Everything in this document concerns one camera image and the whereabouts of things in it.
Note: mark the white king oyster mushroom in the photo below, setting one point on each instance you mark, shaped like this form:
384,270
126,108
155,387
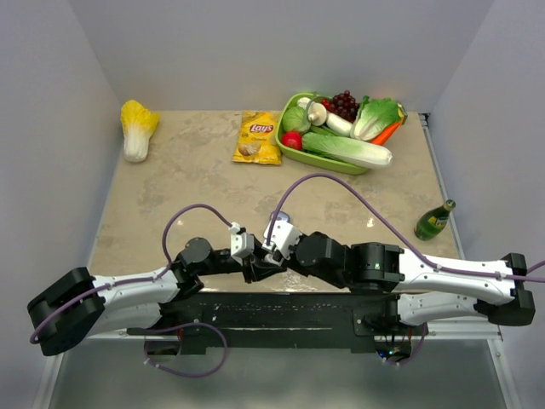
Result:
318,115

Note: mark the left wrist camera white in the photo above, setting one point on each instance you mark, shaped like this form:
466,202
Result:
242,243

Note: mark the white earbud charging case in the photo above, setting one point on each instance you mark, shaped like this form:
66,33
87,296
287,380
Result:
269,258

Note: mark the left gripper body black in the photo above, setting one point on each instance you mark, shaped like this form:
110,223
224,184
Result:
229,265

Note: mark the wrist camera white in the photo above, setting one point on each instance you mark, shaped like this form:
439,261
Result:
242,243
281,237

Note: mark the green glass bottle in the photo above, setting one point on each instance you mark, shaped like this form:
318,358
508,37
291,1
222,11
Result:
433,222

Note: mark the green leafy lettuce toy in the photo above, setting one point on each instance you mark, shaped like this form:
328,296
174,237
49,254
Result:
373,117

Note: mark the orange carrot toy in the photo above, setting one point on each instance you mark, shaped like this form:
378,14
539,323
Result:
381,139

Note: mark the yellow Lays chips bag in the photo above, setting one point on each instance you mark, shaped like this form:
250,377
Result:
257,139

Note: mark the yellow napa cabbage toy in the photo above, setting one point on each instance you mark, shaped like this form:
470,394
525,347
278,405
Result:
138,124

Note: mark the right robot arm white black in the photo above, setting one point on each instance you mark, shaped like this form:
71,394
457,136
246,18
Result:
429,288

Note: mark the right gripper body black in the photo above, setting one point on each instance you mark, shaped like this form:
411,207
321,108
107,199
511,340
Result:
292,263

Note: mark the blue-grey earbud charging case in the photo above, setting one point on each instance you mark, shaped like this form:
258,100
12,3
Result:
281,216

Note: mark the small white mushroom toy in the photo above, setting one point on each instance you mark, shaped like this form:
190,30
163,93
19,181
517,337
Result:
303,102

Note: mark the round green cabbage toy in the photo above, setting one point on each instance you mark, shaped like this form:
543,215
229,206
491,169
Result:
295,119

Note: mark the green plastic tray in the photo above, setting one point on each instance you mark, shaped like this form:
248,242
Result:
308,158

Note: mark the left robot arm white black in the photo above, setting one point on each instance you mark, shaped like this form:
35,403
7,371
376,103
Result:
79,304

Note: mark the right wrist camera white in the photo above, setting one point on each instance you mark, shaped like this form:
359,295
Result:
281,237

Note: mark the long green napa cabbage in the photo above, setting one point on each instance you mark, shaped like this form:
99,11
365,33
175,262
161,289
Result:
347,150

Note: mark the dark red grapes bunch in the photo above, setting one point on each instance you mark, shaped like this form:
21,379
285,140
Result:
343,105

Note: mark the red tomato toy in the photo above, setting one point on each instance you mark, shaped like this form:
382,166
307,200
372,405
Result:
292,140

